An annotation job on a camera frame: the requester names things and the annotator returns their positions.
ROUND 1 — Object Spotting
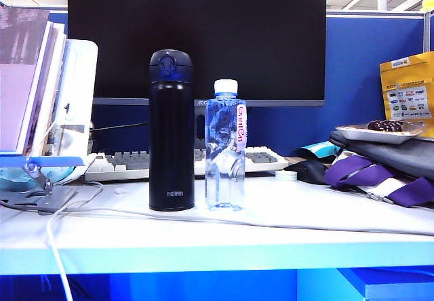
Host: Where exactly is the black thermos flask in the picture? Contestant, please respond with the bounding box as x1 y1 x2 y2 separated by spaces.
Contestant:
149 49 196 212

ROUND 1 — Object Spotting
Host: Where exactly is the teal paper package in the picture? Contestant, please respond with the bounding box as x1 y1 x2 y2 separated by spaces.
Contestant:
300 141 342 158

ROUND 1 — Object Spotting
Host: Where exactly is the clear mineral water bottle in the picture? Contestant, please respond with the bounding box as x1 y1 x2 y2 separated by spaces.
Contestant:
205 79 247 212

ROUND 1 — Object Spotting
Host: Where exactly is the blue box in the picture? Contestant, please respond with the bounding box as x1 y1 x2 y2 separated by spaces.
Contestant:
338 266 434 301

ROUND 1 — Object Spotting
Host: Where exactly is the clear acrylic book stand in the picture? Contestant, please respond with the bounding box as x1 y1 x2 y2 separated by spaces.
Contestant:
0 100 89 168

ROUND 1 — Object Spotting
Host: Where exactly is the yellow paper bag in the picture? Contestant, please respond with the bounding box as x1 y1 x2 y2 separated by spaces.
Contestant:
379 50 434 129

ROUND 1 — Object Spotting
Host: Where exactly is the long grey desk cable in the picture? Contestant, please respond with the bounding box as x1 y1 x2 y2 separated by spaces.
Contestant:
50 205 434 237

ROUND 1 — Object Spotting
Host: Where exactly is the grey fabric laptop sleeve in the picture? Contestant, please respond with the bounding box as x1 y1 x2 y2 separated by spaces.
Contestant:
330 129 434 180

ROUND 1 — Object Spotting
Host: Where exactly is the small white green tape roll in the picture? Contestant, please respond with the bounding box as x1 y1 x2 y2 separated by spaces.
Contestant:
274 169 298 182

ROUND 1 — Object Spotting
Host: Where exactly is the gold plastic food tray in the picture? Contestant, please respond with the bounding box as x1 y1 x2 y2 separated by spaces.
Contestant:
335 121 425 145

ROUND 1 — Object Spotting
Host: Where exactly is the blue office partition panel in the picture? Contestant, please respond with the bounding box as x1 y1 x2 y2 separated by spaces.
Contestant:
47 7 434 166

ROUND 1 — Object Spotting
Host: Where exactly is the purple and white lanyard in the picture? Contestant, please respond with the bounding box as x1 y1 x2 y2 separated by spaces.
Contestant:
323 150 434 210

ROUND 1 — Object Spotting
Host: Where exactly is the black computer mouse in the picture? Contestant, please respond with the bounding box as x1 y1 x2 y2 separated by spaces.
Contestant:
283 159 329 184

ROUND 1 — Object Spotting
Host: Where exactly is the white book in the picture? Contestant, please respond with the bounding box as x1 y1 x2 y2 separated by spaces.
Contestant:
25 21 67 155

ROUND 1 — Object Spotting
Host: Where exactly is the black computer monitor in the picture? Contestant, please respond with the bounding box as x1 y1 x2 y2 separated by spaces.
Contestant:
66 0 328 149

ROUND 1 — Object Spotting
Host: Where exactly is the grey metal stand base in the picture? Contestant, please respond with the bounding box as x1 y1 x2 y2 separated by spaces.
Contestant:
0 165 81 216

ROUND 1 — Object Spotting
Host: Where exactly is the white plastic file holder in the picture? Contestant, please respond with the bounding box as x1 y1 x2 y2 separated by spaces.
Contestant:
50 38 99 166

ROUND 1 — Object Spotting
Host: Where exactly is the light blue face mask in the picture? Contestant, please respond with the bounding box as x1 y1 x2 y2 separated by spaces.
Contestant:
0 165 76 192

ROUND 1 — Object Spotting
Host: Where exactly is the dark glossy bread bun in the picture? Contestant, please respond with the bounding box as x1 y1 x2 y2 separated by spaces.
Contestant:
367 119 407 132

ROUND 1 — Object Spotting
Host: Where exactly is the white charging cable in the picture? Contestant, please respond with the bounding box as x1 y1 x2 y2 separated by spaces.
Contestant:
45 180 104 301

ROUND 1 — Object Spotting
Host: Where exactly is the white grey mechanical keyboard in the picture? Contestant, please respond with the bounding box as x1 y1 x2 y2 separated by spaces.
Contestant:
84 144 289 182

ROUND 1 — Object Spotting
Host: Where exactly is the thin black cable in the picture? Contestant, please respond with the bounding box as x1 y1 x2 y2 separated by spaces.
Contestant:
90 120 151 133

